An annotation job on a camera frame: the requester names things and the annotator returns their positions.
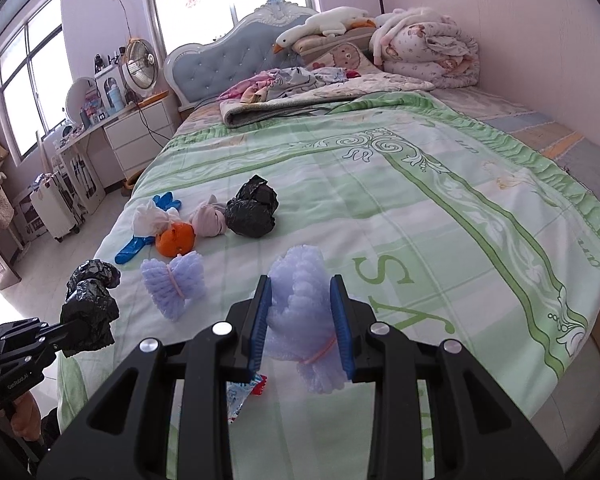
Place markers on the white suitcase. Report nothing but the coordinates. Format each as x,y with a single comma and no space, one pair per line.
55,210

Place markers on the pink knotted cloth bundle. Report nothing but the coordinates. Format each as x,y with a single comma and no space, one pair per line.
207,220

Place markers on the blue bottle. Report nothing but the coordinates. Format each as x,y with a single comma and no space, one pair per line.
116,95

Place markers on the white knotted plastic bag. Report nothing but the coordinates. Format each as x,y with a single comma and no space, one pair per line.
150,220

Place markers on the folded floral quilt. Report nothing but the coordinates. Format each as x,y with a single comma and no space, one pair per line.
425,45

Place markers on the pink garment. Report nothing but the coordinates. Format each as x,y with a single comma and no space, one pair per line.
250,85

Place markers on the brown round basket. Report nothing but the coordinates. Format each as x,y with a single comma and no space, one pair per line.
130,185

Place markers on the cream printed folded blanket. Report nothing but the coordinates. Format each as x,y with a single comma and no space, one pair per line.
330,97

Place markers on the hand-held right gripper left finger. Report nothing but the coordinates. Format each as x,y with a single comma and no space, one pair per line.
260,320

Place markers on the green patterned bed cover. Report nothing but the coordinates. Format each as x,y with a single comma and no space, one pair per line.
380,210

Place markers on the orange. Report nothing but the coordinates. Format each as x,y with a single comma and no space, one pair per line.
176,242

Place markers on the person's left hand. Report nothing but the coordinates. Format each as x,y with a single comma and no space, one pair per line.
25,417

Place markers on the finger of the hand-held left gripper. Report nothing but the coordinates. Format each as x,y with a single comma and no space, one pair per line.
50,351
55,331

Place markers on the white goose plush toy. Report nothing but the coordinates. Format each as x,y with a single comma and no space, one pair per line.
325,22

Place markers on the blue tufted headboard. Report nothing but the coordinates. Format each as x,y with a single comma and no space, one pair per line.
220,60

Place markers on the grey printed garment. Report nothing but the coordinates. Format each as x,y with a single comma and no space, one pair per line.
305,77

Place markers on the round table mirror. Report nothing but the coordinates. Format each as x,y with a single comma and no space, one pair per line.
77,95

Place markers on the red white snack wrapper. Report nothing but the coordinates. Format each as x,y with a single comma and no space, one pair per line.
242,395

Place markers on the blue rubber glove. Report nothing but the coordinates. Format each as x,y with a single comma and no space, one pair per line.
132,250

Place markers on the white desk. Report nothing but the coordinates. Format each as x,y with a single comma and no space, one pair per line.
80,132

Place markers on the bear print pillow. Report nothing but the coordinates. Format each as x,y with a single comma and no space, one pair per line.
337,55

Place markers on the black plastic bag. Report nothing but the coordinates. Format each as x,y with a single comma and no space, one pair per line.
252,210
90,305

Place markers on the round electric fan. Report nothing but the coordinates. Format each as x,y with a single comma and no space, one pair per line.
140,65

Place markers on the striped bed sheet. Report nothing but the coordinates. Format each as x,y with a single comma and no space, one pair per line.
530,120

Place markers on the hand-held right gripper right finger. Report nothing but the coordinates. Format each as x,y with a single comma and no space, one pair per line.
339,320

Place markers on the white nightstand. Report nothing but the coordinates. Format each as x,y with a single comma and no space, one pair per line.
140,130

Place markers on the side window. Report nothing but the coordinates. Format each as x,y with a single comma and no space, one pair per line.
30,75

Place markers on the purple foam fruit net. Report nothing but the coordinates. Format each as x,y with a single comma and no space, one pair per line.
295,290
172,282

